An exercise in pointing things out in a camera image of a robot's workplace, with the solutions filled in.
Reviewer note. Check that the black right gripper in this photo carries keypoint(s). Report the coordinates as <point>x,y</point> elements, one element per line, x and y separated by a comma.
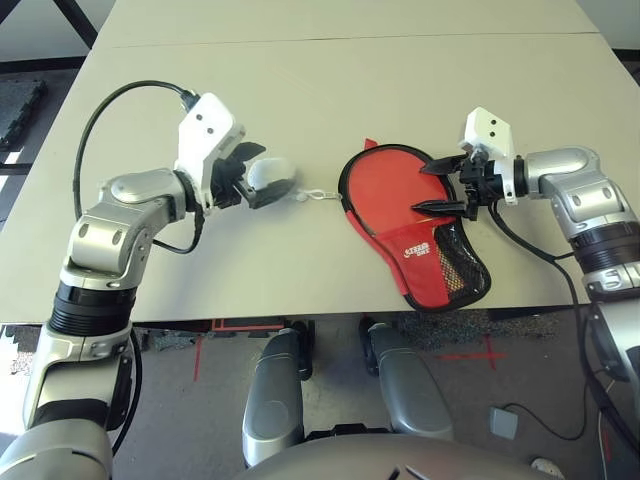
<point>480,187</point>

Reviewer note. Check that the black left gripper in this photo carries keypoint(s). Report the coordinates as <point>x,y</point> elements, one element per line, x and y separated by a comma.
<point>227,185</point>

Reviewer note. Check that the grey white plush charm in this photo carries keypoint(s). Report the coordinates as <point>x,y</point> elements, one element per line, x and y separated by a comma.
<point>270,170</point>

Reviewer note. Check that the red black zip paddle case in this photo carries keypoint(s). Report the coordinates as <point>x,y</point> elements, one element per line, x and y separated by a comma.
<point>415,260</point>

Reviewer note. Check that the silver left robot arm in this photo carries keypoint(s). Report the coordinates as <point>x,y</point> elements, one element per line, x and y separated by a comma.
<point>110,235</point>

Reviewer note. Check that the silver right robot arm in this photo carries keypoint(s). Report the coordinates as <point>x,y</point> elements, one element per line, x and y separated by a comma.
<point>575,175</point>

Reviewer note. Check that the dark speckled floor mat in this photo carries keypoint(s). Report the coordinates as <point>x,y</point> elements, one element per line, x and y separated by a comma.
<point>500,325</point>

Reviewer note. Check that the red tape rectangle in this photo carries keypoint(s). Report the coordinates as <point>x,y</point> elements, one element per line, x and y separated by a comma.
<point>220,326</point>

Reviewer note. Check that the red tape cross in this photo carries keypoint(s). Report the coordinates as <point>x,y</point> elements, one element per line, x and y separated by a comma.
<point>492,355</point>

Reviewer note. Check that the red tape line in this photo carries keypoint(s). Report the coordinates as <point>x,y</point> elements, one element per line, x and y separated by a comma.
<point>198,357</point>

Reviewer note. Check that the grey right robot leg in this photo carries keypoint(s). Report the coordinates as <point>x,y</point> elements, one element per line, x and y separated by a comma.
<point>410,390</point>

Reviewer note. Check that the grey robot leg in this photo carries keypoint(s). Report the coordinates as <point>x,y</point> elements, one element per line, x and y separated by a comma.
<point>272,400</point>
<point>410,390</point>

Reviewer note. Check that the grey left robot leg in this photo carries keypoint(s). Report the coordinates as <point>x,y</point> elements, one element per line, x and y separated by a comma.
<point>272,400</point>

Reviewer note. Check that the grey foot pedal box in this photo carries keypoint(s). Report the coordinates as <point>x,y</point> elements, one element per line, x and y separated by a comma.
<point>502,422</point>

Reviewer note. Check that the black foam puzzle mat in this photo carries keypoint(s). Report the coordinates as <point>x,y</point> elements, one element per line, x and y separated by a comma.
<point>20,110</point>

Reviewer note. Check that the grey robot torso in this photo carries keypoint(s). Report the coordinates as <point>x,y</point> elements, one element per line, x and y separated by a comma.
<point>390,460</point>

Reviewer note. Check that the white perforated clog shoe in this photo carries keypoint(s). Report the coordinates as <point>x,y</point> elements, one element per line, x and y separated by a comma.
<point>545,466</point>

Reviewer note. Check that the grey puzzle floor mat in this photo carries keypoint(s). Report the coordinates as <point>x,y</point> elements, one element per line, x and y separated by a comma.
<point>15,350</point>

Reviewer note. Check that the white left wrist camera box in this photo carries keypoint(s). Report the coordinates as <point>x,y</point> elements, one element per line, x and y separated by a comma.
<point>205,130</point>

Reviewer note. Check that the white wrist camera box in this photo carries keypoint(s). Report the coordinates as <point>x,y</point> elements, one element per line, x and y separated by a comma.
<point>487,132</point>
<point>205,130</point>

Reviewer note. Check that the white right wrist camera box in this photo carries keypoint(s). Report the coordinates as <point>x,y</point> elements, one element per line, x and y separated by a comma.
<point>487,132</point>

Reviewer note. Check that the black metal frame bars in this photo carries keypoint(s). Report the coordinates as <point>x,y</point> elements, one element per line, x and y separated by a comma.
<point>85,22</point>

